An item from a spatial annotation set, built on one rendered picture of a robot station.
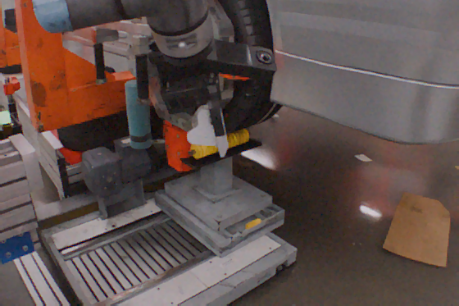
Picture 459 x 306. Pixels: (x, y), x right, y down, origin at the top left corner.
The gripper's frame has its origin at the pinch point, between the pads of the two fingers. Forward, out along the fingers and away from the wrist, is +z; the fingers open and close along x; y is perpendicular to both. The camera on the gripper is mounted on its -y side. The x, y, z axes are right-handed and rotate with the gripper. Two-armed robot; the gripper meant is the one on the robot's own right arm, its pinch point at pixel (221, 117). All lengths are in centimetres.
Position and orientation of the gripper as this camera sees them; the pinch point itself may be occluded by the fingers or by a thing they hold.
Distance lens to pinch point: 65.0
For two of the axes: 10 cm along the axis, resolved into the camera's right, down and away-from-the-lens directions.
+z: 1.2, 4.9, 8.7
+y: -9.9, 1.6, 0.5
